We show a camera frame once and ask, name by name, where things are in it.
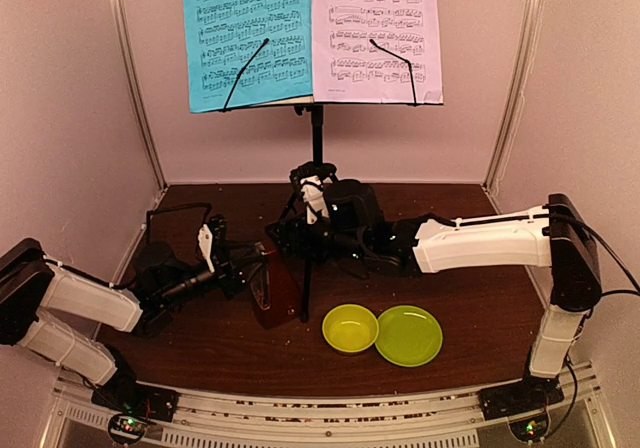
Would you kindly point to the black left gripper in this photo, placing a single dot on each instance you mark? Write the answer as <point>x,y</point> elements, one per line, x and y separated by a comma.
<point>230,275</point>

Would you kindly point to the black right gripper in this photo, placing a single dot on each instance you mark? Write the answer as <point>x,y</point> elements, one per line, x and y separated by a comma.
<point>286,237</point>

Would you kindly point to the brown wooden metronome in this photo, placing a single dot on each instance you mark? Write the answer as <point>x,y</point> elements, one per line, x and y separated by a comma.
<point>284,299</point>

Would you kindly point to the black perforated music stand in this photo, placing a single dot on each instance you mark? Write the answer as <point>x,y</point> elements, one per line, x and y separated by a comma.
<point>317,121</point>

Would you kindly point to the white sheet music page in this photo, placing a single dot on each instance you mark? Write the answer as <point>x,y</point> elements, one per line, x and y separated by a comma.
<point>376,52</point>

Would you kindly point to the blue sheet music page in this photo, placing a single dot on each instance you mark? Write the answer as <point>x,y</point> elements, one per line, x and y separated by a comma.
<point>242,53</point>

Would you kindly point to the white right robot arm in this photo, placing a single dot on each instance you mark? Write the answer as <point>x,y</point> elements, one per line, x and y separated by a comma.
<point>552,235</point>

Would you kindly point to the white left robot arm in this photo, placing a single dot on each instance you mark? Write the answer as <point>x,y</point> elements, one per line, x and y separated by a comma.
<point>34,288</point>

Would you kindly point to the lime green bowl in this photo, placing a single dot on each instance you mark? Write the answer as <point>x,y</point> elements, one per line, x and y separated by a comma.
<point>350,329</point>

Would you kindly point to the lime green plate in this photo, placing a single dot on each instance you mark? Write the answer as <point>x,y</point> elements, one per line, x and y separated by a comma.
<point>409,336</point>

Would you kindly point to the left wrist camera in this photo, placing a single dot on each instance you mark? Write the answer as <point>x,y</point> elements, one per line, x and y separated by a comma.
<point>212,235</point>

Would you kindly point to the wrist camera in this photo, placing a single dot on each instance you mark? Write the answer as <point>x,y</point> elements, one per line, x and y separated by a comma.
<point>308,181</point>
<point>212,235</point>

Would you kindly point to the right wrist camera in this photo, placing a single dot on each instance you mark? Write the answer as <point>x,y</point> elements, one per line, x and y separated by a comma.
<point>308,181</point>

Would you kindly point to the aluminium front rail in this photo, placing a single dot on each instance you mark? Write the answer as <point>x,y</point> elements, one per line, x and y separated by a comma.
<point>451,418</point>

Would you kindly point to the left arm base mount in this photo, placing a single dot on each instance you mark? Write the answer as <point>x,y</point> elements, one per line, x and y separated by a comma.
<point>134,421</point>

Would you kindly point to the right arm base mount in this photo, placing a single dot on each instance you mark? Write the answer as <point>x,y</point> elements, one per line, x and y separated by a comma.
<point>526,408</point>

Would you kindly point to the right aluminium frame post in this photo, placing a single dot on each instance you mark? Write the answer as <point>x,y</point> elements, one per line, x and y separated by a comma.
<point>510,120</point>

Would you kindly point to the aluminium frame post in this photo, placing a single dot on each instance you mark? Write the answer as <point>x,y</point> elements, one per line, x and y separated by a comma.
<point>122,30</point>
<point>510,120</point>

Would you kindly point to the left aluminium frame post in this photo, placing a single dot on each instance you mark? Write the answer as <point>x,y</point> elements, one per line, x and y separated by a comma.
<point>122,30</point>

